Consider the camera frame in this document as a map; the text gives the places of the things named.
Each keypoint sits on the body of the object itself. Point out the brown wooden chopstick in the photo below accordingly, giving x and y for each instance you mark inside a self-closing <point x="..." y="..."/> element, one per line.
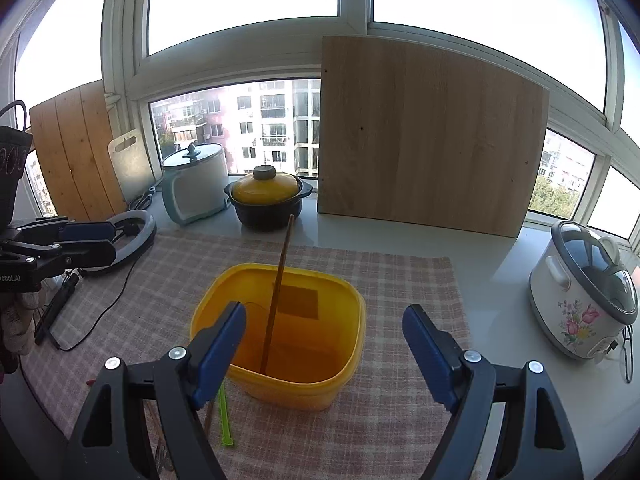
<point x="206" y="422"/>
<point x="277" y="290"/>

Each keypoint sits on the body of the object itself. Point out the teal electric pot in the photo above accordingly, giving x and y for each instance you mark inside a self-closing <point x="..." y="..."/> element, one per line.
<point x="200" y="185"/>

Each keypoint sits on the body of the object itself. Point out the plaid cloth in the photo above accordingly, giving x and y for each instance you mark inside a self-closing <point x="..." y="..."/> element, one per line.
<point x="400" y="285"/>

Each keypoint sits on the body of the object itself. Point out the large light wooden board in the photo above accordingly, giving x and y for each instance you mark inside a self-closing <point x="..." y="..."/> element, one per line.
<point x="425" y="135"/>

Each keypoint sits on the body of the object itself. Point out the black pouch with loop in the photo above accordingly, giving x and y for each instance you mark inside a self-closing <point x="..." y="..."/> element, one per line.
<point x="10" y="170"/>

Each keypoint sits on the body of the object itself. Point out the white floral rice cooker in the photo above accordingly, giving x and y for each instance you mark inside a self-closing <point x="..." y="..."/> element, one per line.
<point x="575" y="300"/>

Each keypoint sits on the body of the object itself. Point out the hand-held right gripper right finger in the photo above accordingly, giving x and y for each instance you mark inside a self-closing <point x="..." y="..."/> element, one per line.
<point x="425" y="350"/>

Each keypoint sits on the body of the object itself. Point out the green plastic spoon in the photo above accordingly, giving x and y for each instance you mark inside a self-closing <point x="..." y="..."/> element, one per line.
<point x="226" y="425"/>

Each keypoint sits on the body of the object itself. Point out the yellow plastic container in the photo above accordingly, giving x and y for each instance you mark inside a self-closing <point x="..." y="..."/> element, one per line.
<point x="300" y="385"/>

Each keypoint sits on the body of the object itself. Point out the white cutting board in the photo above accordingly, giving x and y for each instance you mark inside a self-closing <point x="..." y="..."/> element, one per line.
<point x="131" y="170"/>

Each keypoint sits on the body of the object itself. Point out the black casserole pot yellow lid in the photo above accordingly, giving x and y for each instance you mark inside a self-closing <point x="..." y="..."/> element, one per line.
<point x="270" y="210"/>

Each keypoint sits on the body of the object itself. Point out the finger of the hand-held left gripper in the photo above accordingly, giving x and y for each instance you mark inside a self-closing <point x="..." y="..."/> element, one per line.
<point x="90" y="255"/>
<point x="90" y="231"/>

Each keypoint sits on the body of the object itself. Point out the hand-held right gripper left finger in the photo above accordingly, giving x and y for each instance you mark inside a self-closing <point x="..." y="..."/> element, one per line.
<point x="220" y="355"/>

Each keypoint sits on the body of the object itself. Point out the pine plank board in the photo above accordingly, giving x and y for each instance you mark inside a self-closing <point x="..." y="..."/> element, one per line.
<point x="75" y="150"/>

